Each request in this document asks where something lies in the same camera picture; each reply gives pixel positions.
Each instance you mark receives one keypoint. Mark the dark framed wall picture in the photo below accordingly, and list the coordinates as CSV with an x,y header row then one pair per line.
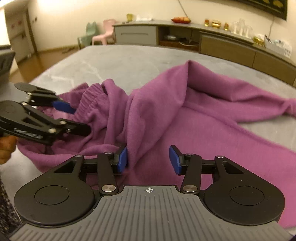
x,y
268,7

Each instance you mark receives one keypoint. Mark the purple pants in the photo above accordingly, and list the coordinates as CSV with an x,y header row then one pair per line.
x,y
196,120

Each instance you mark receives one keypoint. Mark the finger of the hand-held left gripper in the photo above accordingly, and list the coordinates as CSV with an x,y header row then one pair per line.
x,y
76,128
62,106

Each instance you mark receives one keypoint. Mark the white box of papers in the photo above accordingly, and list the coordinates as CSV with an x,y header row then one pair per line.
x,y
278,46

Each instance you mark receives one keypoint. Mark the group of clear glasses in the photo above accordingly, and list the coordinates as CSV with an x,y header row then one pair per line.
x,y
241,29

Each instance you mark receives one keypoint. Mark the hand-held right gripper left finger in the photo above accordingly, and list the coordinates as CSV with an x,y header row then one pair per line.
x,y
122,161

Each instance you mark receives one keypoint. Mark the golden offering bowl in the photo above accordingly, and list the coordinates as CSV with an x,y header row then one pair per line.
x,y
216,23

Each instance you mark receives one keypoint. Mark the room door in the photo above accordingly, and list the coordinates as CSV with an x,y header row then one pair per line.
x,y
22,34

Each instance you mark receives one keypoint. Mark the white tissue box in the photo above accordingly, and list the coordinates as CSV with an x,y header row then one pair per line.
x,y
143,18

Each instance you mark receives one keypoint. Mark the red plate of fruit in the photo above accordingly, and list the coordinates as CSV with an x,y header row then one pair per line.
x,y
181,20

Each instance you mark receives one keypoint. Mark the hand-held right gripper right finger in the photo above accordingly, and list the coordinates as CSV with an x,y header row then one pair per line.
x,y
174,160

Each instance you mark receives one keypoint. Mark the long grey sideboard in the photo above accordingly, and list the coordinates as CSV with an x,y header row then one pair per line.
x,y
226,49

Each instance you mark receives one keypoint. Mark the yellow cup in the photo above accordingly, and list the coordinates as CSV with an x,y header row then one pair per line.
x,y
129,18

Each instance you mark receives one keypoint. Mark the person's patterned clothing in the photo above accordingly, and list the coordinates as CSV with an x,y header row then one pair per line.
x,y
7,208

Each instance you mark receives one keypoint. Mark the small golden cup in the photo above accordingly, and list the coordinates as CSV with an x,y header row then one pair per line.
x,y
206,22
226,26

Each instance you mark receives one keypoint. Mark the pink plastic chair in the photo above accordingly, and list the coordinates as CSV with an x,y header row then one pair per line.
x,y
105,32

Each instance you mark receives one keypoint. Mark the green plastic chair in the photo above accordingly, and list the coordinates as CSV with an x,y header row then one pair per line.
x,y
89,34

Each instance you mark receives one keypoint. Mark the gold tissue box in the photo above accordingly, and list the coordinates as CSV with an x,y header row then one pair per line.
x,y
259,41

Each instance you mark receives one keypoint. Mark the person's left hand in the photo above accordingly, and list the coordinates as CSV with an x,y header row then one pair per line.
x,y
5,148

